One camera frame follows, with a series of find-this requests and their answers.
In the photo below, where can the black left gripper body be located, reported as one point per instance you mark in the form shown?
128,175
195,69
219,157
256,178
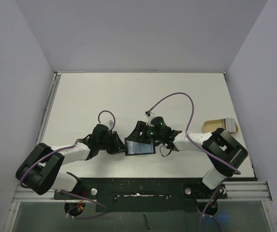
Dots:
107,143

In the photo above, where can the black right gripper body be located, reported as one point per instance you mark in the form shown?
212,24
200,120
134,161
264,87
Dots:
141,133

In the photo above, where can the black leather card holder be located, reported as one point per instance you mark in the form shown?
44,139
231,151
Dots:
137,148

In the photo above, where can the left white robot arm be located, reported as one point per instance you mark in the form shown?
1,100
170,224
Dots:
78,151

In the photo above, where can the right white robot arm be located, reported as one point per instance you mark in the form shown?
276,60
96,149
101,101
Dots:
224,151

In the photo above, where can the beige card tray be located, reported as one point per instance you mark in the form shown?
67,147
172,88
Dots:
212,125

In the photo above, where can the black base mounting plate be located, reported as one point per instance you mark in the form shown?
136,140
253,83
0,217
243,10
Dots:
144,194

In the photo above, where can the left aluminium rail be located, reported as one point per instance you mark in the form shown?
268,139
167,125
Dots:
49,108

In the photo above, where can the aluminium rail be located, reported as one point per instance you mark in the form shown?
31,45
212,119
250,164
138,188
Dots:
49,108
248,191

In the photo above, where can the right aluminium rail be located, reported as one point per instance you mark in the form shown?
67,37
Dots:
248,191

